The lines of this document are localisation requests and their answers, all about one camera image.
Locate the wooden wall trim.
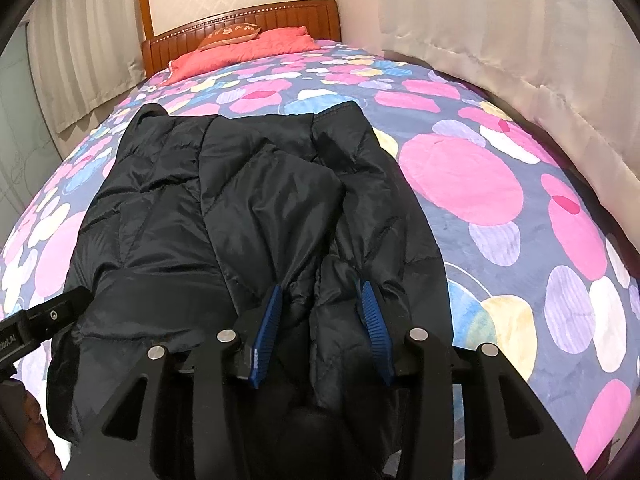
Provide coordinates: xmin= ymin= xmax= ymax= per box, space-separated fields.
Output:
xmin=137 ymin=0 xmax=156 ymax=43

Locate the frosted glass sliding door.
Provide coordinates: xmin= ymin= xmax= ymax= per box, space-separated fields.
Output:
xmin=0 ymin=22 xmax=63 ymax=241

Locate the orange pillow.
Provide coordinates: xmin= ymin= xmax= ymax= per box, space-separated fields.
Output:
xmin=197 ymin=24 xmax=262 ymax=52

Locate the black puffer jacket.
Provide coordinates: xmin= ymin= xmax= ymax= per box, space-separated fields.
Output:
xmin=46 ymin=101 xmax=453 ymax=480

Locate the red pillow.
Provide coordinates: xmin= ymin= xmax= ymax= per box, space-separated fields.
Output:
xmin=167 ymin=26 xmax=321 ymax=83

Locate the dotted pink and grey bedspread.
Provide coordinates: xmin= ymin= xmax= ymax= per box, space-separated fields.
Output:
xmin=0 ymin=40 xmax=640 ymax=476

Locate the wooden headboard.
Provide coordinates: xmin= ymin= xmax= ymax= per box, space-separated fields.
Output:
xmin=141 ymin=0 xmax=342 ymax=77

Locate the beige curtain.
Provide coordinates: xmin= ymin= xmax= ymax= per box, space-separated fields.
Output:
xmin=25 ymin=0 xmax=147 ymax=135
xmin=335 ymin=0 xmax=640 ymax=221

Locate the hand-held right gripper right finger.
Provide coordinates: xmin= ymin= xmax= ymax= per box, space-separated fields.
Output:
xmin=354 ymin=280 xmax=586 ymax=480

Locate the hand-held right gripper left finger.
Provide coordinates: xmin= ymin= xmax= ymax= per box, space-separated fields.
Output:
xmin=65 ymin=282 xmax=286 ymax=480

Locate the person's left hand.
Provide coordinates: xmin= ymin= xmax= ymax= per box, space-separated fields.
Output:
xmin=10 ymin=382 xmax=63 ymax=471

